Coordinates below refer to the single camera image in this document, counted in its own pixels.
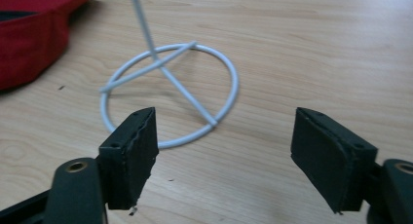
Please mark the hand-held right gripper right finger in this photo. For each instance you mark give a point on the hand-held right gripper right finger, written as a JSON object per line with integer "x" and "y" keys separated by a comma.
{"x": 328, "y": 156}

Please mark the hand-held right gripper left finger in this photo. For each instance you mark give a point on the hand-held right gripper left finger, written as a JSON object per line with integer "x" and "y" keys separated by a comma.
{"x": 126, "y": 162}

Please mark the red cap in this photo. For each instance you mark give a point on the red cap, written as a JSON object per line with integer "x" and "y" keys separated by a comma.
{"x": 29, "y": 39}

